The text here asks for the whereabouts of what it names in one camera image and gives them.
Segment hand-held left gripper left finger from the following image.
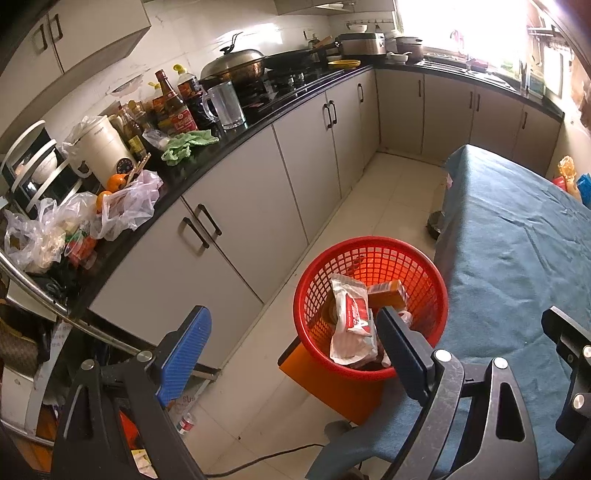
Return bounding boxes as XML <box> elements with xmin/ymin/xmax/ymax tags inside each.
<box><xmin>51</xmin><ymin>305</ymin><xmax>213</xmax><ymax>480</ymax></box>

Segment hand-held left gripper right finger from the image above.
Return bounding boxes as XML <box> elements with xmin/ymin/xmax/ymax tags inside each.
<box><xmin>376</xmin><ymin>306</ymin><xmax>541</xmax><ymax>480</ymax></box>

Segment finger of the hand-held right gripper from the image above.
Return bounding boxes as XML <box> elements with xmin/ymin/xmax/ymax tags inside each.
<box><xmin>541</xmin><ymin>306</ymin><xmax>591</xmax><ymax>446</ymax></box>

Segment orange box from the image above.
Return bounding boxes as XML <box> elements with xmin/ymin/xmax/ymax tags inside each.
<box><xmin>366</xmin><ymin>279</ymin><xmax>409</xmax><ymax>310</ymax></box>

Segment white wrapper with red label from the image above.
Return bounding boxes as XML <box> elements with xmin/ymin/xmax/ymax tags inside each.
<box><xmin>329</xmin><ymin>273</ymin><xmax>380</xmax><ymax>365</ymax></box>

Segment red mesh basket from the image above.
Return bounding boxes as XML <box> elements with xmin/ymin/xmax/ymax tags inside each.
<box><xmin>294</xmin><ymin>236</ymin><xmax>450</xmax><ymax>383</ymax></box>

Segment orange stool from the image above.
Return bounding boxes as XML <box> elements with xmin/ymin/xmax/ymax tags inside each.
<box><xmin>278</xmin><ymin>339</ymin><xmax>386</xmax><ymax>428</ymax></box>

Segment blue tablecloth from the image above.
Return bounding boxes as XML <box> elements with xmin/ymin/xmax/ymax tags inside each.
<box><xmin>305</xmin><ymin>144</ymin><xmax>591</xmax><ymax>480</ymax></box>

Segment black round base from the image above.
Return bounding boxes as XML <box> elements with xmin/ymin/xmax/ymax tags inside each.
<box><xmin>426</xmin><ymin>210</ymin><xmax>446</xmax><ymax>240</ymax></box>

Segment pink plastic bag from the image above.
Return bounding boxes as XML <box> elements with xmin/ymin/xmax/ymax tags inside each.
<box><xmin>90</xmin><ymin>170</ymin><xmax>164</xmax><ymax>241</ymax></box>

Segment brown patterned bag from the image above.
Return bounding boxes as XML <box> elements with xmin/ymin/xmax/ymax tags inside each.
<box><xmin>0</xmin><ymin>318</ymin><xmax>40</xmax><ymax>374</ymax></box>

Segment chrome metal tube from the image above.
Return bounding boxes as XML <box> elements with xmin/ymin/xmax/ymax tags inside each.
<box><xmin>0</xmin><ymin>251</ymin><xmax>218</xmax><ymax>381</ymax></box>

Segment orange plastic bag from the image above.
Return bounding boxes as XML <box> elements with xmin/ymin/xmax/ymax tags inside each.
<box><xmin>556</xmin><ymin>156</ymin><xmax>578</xmax><ymax>190</ymax></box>

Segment clear plastic bag with food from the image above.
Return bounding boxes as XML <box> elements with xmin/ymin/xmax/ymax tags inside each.
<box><xmin>4</xmin><ymin>193</ymin><xmax>100</xmax><ymax>273</ymax></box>

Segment green cloth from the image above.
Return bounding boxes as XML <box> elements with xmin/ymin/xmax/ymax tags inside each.
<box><xmin>161</xmin><ymin>130</ymin><xmax>219</xmax><ymax>166</ymax></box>

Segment white electric kettle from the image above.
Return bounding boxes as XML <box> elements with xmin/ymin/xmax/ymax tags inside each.
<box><xmin>69</xmin><ymin>115</ymin><xmax>137</xmax><ymax>185</ymax></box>

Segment small seasoning bottles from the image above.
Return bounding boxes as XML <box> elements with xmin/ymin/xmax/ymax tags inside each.
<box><xmin>117</xmin><ymin>104</ymin><xmax>148</xmax><ymax>160</ymax></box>

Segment white dish rack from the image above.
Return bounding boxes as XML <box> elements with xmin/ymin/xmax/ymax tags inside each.
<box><xmin>0</xmin><ymin>120</ymin><xmax>81</xmax><ymax>217</ymax></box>

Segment sauce bottle with red label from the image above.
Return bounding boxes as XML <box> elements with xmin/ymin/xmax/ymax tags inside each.
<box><xmin>154</xmin><ymin>69</ymin><xmax>198</xmax><ymax>134</ymax></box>

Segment large glass mug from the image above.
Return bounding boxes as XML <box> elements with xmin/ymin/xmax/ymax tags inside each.
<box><xmin>202</xmin><ymin>80</ymin><xmax>245</xmax><ymax>131</ymax></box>

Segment dark bottle with yellow cap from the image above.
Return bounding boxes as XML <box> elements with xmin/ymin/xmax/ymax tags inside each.
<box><xmin>173</xmin><ymin>65</ymin><xmax>211</xmax><ymax>130</ymax></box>

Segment hanging plastic bags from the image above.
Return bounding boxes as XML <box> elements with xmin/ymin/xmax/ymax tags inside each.
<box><xmin>570</xmin><ymin>60</ymin><xmax>591</xmax><ymax>112</ymax></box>

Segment gas stove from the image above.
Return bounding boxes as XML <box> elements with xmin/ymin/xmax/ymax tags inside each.
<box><xmin>231</xmin><ymin>69</ymin><xmax>333</xmax><ymax>109</ymax></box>

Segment steel wok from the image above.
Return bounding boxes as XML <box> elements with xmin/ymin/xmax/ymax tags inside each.
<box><xmin>199</xmin><ymin>32</ymin><xmax>269</xmax><ymax>84</ymax></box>

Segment grey cooking pot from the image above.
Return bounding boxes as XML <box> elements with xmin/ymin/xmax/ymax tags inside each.
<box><xmin>396</xmin><ymin>36</ymin><xmax>424</xmax><ymax>61</ymax></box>

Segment steel rice cooker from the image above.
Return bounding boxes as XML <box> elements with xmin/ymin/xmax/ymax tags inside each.
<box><xmin>335</xmin><ymin>32</ymin><xmax>386</xmax><ymax>61</ymax></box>

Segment black frying pan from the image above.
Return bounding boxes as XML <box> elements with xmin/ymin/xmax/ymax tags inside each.
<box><xmin>263</xmin><ymin>48</ymin><xmax>324</xmax><ymax>70</ymax></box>

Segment black floor cable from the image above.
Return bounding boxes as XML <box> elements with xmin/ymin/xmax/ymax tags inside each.
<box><xmin>203</xmin><ymin>443</ymin><xmax>326</xmax><ymax>478</ymax></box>

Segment grey wall cabinet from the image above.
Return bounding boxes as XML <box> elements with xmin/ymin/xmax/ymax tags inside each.
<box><xmin>0</xmin><ymin>0</ymin><xmax>152</xmax><ymax>121</ymax></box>

